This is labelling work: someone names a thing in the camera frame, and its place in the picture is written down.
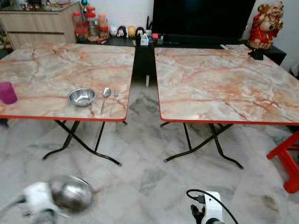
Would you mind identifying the steel bowl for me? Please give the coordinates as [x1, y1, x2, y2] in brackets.
[49, 176, 93, 215]
[67, 87, 97, 107]

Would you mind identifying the red plastic stool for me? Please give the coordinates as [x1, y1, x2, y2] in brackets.
[267, 132, 299, 194]

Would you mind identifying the steel fork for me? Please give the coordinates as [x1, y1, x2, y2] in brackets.
[109, 89, 120, 116]

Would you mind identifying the steel spoon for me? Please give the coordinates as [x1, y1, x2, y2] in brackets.
[100, 87, 112, 115]

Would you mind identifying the black television console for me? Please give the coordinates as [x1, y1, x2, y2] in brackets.
[77, 36, 287, 79]

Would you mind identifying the small black stand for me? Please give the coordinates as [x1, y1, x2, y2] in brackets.
[248, 48, 265, 61]

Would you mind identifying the black flat screen television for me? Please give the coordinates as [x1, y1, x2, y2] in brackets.
[152, 0, 257, 45]

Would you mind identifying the red laughing buddha statue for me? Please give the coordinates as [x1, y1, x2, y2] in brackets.
[248, 1, 285, 50]

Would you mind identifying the orange filled jar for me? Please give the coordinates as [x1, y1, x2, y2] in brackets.
[97, 14, 110, 40]

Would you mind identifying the tall red lid jar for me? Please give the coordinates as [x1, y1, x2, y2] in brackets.
[84, 7, 100, 41]

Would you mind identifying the small red lid jar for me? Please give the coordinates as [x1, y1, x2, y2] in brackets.
[72, 12, 87, 42]

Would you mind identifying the purple plastic cup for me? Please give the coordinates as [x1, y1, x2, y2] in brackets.
[0, 82, 18, 105]

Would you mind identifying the light wooden cabinet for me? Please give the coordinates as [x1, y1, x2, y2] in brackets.
[0, 2, 83, 49]

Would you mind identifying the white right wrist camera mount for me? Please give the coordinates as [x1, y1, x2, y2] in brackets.
[204, 191, 224, 224]

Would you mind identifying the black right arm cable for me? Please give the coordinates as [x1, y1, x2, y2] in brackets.
[186, 189, 239, 224]

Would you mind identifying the black folding table leg frame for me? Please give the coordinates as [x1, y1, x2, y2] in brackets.
[43, 120, 128, 167]
[160, 122, 244, 169]

